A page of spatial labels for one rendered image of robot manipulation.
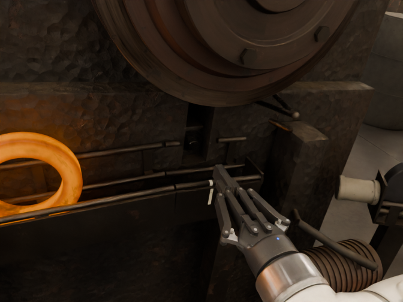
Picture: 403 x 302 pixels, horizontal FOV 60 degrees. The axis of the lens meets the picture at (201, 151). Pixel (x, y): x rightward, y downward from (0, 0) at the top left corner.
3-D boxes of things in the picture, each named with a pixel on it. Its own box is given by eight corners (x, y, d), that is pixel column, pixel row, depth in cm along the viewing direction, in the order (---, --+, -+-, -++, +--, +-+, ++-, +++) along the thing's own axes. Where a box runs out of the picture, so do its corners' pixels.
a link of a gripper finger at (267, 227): (266, 230, 55) (274, 229, 55) (237, 184, 63) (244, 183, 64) (259, 247, 57) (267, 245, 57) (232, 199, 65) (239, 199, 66)
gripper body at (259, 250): (249, 291, 52) (223, 242, 59) (295, 278, 55) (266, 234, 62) (262, 259, 48) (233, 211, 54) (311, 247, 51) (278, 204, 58)
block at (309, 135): (254, 199, 93) (276, 118, 82) (279, 196, 96) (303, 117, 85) (276, 226, 85) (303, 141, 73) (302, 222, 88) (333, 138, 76)
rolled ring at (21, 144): (12, 247, 63) (12, 234, 66) (102, 195, 65) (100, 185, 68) (-73, 180, 52) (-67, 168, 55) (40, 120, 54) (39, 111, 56)
